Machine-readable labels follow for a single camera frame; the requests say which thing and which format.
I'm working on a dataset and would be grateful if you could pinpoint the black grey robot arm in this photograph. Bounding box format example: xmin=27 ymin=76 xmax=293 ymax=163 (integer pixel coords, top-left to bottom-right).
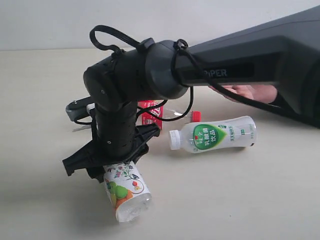
xmin=62 ymin=6 xmax=320 ymax=182

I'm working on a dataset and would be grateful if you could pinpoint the black sleeved forearm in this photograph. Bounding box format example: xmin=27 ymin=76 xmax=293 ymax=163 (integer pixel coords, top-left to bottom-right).
xmin=269 ymin=93 xmax=320 ymax=129

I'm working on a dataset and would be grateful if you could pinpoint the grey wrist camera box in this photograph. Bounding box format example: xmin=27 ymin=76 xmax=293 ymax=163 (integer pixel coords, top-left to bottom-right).
xmin=65 ymin=96 xmax=95 ymax=125

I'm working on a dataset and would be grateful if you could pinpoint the clear cola bottle red label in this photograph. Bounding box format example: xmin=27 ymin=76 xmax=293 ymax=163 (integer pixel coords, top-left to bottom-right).
xmin=136 ymin=100 xmax=202 ymax=130

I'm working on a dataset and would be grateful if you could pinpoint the person's open hand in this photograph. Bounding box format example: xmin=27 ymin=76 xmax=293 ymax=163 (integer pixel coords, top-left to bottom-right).
xmin=223 ymin=84 xmax=278 ymax=104

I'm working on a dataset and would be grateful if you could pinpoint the white green label yogurt bottle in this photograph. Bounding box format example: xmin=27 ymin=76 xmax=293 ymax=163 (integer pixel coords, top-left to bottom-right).
xmin=169 ymin=116 xmax=257 ymax=154

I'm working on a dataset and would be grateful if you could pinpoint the clear bottle floral label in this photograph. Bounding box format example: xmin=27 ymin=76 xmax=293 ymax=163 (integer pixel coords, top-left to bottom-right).
xmin=103 ymin=161 xmax=152 ymax=223

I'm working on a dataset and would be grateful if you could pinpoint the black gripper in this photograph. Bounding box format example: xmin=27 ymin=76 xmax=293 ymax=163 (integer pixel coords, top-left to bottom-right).
xmin=62 ymin=102 xmax=160 ymax=183

